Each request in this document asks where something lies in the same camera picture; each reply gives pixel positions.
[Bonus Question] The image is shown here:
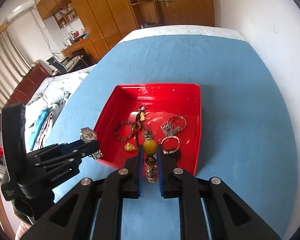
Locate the silver wrist watch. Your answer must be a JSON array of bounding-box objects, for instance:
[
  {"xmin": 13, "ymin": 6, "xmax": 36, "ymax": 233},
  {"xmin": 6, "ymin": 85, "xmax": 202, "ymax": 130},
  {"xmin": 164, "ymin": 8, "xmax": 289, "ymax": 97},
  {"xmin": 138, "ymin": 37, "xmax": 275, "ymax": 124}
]
[{"xmin": 80, "ymin": 127, "xmax": 103, "ymax": 160}]

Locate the brown wooden bead bracelet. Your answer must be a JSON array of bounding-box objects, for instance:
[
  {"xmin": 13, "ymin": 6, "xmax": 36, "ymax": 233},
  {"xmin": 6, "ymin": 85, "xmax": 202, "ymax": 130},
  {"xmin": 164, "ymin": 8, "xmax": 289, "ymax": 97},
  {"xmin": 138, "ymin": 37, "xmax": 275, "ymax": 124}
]
[{"xmin": 142, "ymin": 128, "xmax": 159, "ymax": 183}]

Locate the left hand in black glove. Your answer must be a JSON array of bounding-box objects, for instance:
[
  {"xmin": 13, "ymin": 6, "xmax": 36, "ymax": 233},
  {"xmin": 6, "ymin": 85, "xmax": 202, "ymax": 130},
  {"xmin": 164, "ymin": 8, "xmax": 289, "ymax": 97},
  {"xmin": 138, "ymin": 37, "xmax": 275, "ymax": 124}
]
[{"xmin": 12, "ymin": 191, "xmax": 55, "ymax": 225}]

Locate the silver bangle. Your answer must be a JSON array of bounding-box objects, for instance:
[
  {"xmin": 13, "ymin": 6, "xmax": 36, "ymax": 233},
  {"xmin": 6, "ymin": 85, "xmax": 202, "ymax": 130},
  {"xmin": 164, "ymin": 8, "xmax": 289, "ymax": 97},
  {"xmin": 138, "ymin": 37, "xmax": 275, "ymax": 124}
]
[{"xmin": 161, "ymin": 135, "xmax": 180, "ymax": 154}]

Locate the gold pendant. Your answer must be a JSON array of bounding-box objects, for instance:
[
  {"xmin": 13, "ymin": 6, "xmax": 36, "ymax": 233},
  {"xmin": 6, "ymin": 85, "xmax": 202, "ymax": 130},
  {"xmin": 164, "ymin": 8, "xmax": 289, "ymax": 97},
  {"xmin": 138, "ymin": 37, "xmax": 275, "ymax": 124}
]
[{"xmin": 124, "ymin": 142, "xmax": 136, "ymax": 152}]

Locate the white floral quilt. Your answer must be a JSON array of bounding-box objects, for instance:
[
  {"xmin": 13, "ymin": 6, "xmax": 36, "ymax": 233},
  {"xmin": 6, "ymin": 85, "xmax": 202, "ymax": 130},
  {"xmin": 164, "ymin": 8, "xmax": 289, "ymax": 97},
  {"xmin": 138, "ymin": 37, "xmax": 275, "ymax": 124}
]
[{"xmin": 25, "ymin": 66, "xmax": 94, "ymax": 152}]

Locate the red plastic tray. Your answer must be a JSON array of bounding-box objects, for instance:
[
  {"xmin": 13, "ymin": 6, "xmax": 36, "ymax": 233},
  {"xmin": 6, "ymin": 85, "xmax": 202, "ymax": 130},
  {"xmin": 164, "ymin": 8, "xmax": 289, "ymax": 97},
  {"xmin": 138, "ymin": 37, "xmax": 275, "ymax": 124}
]
[{"xmin": 94, "ymin": 83, "xmax": 202, "ymax": 174}]

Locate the dark red wooden headboard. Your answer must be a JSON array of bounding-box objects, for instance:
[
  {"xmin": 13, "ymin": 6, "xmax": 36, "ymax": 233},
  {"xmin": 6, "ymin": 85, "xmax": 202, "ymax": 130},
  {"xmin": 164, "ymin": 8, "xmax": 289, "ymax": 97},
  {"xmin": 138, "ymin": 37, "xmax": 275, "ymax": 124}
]
[{"xmin": 0, "ymin": 62, "xmax": 52, "ymax": 131}]

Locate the black office chair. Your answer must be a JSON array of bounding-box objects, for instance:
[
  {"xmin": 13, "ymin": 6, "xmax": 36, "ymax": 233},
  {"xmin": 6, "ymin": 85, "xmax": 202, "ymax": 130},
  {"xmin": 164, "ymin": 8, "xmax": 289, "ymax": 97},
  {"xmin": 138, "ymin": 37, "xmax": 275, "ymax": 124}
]
[{"xmin": 47, "ymin": 57, "xmax": 68, "ymax": 75}]

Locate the beige curtain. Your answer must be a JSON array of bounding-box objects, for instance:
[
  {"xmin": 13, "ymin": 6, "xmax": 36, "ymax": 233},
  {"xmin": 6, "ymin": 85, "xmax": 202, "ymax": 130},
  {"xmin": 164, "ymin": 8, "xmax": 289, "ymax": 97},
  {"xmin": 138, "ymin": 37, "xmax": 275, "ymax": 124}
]
[{"xmin": 0, "ymin": 29, "xmax": 32, "ymax": 110}]

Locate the wooden desk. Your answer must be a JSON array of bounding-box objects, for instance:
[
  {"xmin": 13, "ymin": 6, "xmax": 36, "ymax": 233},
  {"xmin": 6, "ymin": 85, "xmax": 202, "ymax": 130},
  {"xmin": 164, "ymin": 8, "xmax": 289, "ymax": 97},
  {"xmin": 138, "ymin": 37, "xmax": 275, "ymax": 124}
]
[{"xmin": 61, "ymin": 38, "xmax": 110, "ymax": 64}]

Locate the wooden wardrobe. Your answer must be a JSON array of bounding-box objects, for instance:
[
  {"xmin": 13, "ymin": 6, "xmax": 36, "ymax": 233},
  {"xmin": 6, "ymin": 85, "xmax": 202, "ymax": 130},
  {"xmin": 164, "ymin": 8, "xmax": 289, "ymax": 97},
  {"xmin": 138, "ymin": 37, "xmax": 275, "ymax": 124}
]
[{"xmin": 36, "ymin": 0, "xmax": 215, "ymax": 50}]

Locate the white air conditioner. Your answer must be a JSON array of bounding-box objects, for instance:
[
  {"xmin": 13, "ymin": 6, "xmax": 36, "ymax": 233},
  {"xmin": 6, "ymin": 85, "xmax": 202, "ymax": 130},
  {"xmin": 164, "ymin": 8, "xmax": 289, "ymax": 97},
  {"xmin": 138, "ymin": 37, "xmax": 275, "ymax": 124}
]
[{"xmin": 6, "ymin": 0, "xmax": 36, "ymax": 22}]

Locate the silver chain bracelet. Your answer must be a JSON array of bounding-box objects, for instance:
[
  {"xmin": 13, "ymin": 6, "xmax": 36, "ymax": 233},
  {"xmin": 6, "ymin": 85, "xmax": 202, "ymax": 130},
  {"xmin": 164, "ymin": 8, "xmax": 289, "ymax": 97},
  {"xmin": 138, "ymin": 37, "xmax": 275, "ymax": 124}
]
[{"xmin": 161, "ymin": 115, "xmax": 187, "ymax": 137}]

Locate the dark twisted bracelet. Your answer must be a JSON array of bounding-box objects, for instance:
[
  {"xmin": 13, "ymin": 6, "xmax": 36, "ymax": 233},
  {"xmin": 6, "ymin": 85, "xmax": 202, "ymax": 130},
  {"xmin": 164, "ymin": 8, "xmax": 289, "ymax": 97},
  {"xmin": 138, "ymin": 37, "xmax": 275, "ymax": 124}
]
[{"xmin": 115, "ymin": 121, "xmax": 136, "ymax": 142}]

